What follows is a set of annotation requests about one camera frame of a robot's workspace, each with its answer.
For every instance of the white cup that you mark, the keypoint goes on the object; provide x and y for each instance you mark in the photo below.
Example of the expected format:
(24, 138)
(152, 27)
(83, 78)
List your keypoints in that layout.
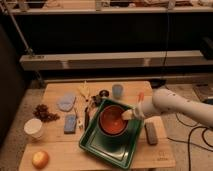
(34, 128)

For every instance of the light blue cup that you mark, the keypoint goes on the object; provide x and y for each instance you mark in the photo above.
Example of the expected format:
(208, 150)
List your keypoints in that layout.
(117, 91)

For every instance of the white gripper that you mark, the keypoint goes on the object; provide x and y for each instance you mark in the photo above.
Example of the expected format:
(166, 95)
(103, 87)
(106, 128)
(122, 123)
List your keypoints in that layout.
(130, 114)

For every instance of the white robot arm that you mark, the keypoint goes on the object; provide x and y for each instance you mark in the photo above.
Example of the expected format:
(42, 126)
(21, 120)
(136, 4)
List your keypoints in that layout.
(164, 101)

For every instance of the brown ceramic bowl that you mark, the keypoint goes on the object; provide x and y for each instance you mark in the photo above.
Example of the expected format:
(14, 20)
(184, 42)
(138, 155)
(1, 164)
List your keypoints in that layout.
(111, 122)

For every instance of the gray eraser block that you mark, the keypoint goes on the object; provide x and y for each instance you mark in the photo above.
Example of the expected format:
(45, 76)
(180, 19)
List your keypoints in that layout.
(151, 133)

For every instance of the wooden board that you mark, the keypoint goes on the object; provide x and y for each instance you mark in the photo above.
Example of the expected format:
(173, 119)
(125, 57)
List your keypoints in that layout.
(65, 153)

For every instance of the green plastic tray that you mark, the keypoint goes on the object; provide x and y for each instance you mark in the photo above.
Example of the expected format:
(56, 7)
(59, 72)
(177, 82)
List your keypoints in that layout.
(115, 149)

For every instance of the small dark round object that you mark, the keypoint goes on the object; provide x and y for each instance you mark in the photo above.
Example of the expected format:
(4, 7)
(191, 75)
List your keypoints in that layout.
(104, 93)

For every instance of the metal shelf rail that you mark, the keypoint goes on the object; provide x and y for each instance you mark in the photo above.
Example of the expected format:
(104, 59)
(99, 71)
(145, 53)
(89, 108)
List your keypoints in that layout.
(113, 60)

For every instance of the brown grape bunch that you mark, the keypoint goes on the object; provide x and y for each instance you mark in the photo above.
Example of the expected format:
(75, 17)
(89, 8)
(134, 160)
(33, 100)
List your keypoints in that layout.
(41, 112)

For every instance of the orange marker pen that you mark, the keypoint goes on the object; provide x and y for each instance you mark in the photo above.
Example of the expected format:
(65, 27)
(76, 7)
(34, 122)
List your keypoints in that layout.
(140, 98)

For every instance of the orange apple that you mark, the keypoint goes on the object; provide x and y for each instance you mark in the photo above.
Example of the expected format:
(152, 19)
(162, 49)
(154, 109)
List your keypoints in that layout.
(40, 159)

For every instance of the blue sponge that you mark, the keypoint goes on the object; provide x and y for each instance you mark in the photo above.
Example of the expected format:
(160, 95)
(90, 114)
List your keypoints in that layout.
(70, 124)

